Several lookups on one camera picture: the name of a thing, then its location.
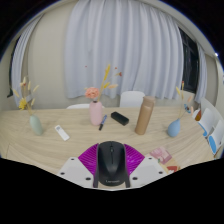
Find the black rectangular case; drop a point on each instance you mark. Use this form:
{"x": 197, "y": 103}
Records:
{"x": 119, "y": 118}

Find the black computer mouse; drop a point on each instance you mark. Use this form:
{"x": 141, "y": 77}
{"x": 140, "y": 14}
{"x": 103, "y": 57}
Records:
{"x": 111, "y": 163}

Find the tan insulated drink bottle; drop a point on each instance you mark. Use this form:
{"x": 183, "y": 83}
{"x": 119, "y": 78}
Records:
{"x": 145, "y": 116}

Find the white remote control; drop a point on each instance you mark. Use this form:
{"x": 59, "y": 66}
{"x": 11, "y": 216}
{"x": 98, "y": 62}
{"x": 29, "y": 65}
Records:
{"x": 62, "y": 132}

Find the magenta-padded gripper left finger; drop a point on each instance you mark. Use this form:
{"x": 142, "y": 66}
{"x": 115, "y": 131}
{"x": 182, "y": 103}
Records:
{"x": 76, "y": 168}

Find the dark window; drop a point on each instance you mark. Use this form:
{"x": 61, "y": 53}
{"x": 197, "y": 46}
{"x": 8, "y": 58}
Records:
{"x": 10, "y": 76}
{"x": 189, "y": 63}

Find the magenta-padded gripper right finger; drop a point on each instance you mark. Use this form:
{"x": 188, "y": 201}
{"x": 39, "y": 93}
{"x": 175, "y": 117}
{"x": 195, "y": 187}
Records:
{"x": 146, "y": 168}

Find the narrow white curtain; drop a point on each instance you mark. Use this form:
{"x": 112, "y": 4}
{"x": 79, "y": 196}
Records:
{"x": 201, "y": 76}
{"x": 21, "y": 63}

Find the black and blue marker pen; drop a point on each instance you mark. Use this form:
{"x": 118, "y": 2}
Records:
{"x": 102, "y": 122}

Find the pink vase with dried flowers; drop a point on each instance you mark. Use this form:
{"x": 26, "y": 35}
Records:
{"x": 96, "y": 114}

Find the blue vase with dried flowers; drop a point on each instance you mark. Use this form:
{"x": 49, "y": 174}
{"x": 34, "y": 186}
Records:
{"x": 173, "y": 128}

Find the green vase with yellow flowers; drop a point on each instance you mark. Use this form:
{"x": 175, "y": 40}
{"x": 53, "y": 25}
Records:
{"x": 36, "y": 126}

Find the white chair with blue seat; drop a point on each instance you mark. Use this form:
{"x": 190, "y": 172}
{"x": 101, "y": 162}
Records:
{"x": 216, "y": 136}
{"x": 206, "y": 120}

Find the wide white curtain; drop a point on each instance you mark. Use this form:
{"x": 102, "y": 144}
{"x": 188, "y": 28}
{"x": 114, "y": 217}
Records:
{"x": 123, "y": 46}

